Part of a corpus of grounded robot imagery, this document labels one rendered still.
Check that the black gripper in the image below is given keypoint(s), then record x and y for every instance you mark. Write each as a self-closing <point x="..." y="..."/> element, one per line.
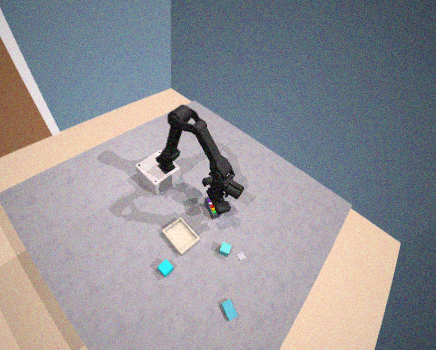
<point x="216" y="197"/>

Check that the cream shallow rectangular tray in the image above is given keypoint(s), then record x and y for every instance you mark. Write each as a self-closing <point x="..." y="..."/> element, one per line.
<point x="181" y="236"/>

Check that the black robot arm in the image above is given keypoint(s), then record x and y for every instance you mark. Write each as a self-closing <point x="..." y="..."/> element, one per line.
<point x="218" y="164"/>

